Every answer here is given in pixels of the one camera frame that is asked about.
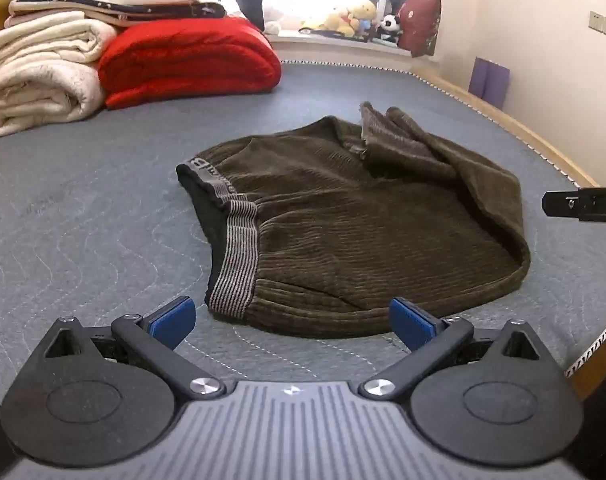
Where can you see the purple box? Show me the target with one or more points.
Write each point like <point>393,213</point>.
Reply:
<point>489,82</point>

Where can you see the red folded blanket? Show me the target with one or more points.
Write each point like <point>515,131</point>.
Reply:
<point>188,60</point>

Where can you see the white window ledge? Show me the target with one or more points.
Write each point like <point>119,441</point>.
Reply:
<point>343,45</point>

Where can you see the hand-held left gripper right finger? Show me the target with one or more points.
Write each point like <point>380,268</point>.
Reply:
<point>409,321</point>

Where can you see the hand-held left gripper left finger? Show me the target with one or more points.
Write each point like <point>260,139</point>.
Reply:
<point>175,321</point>

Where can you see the panda plush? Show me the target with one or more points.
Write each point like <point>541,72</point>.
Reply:
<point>390,27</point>

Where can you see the yellow bear plush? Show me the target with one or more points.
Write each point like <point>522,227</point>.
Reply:
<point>364,16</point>
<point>339,21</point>

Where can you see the red printed cushion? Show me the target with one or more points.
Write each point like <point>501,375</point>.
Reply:
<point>419,25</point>

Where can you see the cream folded quilt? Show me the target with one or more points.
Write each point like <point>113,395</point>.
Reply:
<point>38,75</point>

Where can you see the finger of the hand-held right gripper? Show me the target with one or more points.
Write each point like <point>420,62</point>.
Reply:
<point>583,206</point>

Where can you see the grey quilted mattress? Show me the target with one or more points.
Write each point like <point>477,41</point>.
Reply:
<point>83,210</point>

